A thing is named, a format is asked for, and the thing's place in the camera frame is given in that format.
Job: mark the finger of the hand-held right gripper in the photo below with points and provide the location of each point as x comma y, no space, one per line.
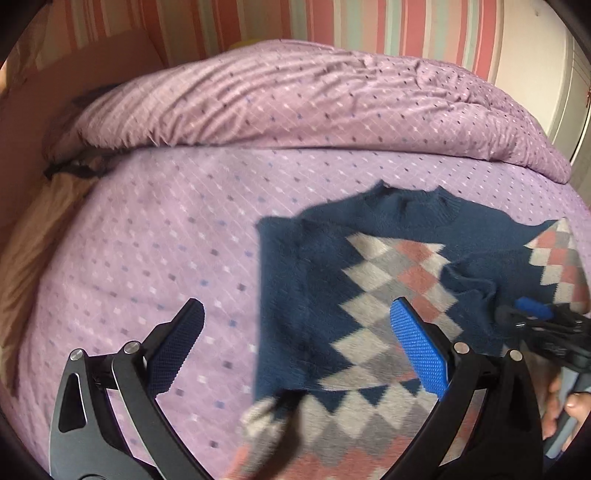
512,318
533,308

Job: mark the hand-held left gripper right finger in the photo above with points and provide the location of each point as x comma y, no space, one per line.
418,344

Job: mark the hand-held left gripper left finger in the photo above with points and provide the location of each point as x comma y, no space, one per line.
178,337

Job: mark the navy argyle knit sweater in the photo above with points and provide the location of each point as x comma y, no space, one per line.
300,277

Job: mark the person's right hand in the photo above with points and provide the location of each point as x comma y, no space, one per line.
551,406

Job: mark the bed with purple dotted sheet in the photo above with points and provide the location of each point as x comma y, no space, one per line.
152,258

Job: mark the beige pillow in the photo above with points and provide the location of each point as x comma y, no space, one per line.
32,258

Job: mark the white wardrobe door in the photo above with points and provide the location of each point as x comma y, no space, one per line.
540,60

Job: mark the purple dotted duvet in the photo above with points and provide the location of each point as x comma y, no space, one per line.
295,101

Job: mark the pink headboard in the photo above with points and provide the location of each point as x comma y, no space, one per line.
55,92

